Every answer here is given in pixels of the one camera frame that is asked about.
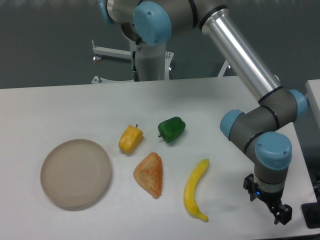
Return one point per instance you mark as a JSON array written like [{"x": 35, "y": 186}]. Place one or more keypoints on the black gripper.
[{"x": 271, "y": 195}]

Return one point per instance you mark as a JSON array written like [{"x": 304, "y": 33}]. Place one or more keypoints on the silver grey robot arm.
[{"x": 149, "y": 25}]

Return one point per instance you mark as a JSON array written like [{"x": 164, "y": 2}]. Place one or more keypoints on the green bell pepper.
[{"x": 171, "y": 129}]

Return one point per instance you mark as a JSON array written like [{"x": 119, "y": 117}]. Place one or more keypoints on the yellow bell pepper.
[{"x": 130, "y": 139}]

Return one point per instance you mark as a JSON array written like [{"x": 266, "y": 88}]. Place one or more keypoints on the black device at right edge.
[{"x": 311, "y": 211}]

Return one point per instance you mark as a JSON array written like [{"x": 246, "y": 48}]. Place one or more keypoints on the yellow banana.
[{"x": 189, "y": 198}]

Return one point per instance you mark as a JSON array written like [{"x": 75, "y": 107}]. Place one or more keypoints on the orange toast slice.
[{"x": 149, "y": 174}]

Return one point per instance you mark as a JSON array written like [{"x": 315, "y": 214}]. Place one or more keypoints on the beige round plate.
[{"x": 76, "y": 173}]

